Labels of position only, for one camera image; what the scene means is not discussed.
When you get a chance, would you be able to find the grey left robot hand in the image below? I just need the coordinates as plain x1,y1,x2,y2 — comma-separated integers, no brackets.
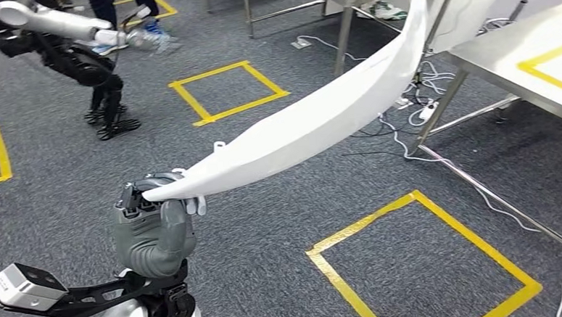
109,170,211,281

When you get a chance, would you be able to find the white plastic shell part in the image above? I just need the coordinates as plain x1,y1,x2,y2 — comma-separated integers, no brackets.
131,0,439,204

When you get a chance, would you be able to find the black silver humanoid robot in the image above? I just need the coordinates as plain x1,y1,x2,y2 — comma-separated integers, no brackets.
0,0,187,147

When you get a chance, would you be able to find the person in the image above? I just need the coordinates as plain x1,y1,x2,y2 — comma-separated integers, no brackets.
87,0,164,57

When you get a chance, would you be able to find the white green cloth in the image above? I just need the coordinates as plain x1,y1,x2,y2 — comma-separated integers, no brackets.
368,0,410,24

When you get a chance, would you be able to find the white cabinet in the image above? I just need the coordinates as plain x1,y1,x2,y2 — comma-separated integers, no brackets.
423,0,519,56

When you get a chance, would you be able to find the black floor cable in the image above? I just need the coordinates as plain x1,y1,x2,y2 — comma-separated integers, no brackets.
342,120,431,160

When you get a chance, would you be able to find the long white floor cable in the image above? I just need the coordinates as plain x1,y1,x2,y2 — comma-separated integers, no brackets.
379,105,562,317

